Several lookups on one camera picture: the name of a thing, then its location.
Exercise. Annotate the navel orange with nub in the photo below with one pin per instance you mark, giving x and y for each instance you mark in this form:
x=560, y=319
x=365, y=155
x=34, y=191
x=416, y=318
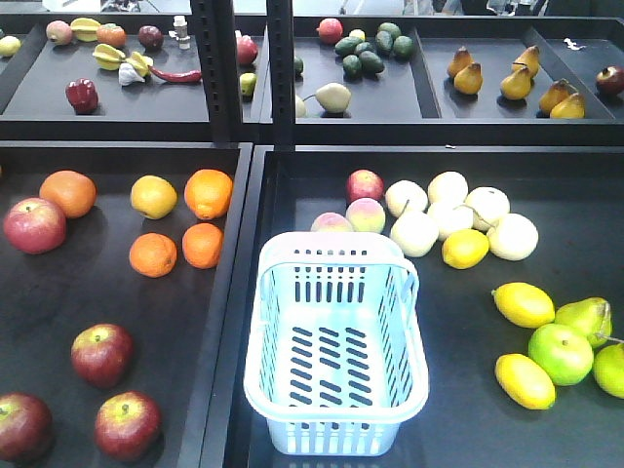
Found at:
x=207, y=193

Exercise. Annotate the dark red apple corner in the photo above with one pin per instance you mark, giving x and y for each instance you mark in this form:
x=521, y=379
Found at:
x=26, y=427

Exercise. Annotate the small orange right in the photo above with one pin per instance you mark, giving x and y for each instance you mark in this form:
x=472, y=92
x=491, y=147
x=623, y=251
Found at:
x=202, y=244

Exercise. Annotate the red chili pepper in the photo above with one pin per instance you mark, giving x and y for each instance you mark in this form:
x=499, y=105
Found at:
x=191, y=76

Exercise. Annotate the dark red apple lower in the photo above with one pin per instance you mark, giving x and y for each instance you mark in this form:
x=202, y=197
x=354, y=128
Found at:
x=127, y=425

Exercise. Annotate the yellow lemon by pears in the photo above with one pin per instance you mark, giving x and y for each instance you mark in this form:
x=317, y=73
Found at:
x=464, y=248

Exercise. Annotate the yellow lemon upper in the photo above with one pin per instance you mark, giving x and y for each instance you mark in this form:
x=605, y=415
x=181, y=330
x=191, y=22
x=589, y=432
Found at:
x=524, y=305

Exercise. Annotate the white garlic bulb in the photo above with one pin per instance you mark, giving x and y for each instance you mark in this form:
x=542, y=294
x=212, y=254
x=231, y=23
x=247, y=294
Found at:
x=127, y=75

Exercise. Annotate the pink red apple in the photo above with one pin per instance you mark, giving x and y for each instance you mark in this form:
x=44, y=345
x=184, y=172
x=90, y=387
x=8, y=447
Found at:
x=35, y=226

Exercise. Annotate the large orange back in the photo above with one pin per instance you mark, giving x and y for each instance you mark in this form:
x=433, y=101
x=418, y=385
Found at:
x=73, y=192

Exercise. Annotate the black wooden produce stand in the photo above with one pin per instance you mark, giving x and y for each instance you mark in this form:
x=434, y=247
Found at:
x=507, y=102

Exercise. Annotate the dark red apple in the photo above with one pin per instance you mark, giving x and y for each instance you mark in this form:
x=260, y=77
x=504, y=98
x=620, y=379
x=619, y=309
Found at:
x=127, y=425
x=101, y=354

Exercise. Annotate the red bell pepper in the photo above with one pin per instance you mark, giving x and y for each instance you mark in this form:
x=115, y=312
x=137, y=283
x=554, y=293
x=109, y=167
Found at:
x=82, y=95

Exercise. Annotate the yellow orange citrus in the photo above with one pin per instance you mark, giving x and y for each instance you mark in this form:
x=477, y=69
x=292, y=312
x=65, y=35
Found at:
x=153, y=197

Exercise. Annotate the dark red apple upper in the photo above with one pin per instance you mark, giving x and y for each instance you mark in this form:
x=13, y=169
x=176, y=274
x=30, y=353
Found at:
x=101, y=354

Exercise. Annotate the yellow lemon lower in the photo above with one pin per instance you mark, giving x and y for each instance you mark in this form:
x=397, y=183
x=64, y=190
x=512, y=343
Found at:
x=525, y=382

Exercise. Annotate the small orange left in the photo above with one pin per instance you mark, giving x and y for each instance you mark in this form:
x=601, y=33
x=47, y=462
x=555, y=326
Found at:
x=153, y=255

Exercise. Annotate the small orange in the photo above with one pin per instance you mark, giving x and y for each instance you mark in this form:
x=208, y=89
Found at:
x=202, y=244
x=153, y=255

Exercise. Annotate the green apple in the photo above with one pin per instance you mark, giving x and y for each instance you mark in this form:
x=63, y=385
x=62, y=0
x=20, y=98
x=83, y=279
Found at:
x=563, y=352

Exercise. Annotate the light blue plastic basket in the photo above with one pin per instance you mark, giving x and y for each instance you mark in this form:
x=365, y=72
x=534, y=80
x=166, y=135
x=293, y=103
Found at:
x=335, y=360

